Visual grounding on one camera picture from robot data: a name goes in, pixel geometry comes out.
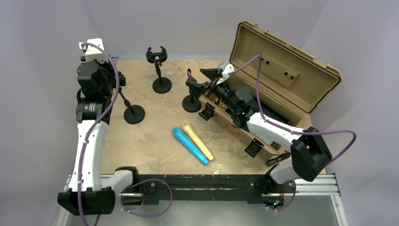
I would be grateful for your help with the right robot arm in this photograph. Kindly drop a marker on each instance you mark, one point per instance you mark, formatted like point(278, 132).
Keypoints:
point(309, 152)

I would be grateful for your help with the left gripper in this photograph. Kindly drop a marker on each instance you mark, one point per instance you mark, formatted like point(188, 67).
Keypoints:
point(107, 65)

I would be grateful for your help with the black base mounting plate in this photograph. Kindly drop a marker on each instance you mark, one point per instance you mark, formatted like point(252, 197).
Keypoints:
point(249, 188)

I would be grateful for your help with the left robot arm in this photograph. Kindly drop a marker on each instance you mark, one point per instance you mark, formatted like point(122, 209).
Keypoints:
point(87, 193)

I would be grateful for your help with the black shock mount mic stand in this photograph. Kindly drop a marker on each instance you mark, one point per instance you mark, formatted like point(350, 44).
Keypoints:
point(161, 85)

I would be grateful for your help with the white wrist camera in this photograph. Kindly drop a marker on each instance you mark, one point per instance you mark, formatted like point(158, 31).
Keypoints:
point(92, 53)
point(223, 71)

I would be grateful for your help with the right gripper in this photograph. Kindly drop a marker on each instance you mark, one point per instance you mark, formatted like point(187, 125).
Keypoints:
point(211, 74)

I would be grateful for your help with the black stand with blue mic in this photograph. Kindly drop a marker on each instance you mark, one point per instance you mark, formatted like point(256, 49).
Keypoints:
point(190, 104)

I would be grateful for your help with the black stand with brown mic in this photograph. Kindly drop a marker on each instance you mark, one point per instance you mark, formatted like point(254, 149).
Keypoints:
point(133, 114)

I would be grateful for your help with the yellow black tool in case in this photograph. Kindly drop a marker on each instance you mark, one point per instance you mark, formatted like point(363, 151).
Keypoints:
point(219, 103)

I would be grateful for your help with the blue microphone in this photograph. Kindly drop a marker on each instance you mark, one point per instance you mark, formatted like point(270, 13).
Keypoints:
point(191, 147)

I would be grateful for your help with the small black cylinder on table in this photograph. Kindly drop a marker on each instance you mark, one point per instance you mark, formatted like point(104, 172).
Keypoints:
point(278, 159)

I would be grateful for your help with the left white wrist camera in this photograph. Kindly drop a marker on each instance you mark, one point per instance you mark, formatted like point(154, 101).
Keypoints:
point(92, 53)

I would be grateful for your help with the cream beige microphone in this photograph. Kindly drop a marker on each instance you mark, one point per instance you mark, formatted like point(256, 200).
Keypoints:
point(187, 128)

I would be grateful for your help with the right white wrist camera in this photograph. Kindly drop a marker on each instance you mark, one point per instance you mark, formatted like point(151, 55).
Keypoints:
point(223, 71)

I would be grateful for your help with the tan plastic tool case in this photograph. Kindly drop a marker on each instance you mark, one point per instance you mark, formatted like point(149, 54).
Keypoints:
point(289, 83)

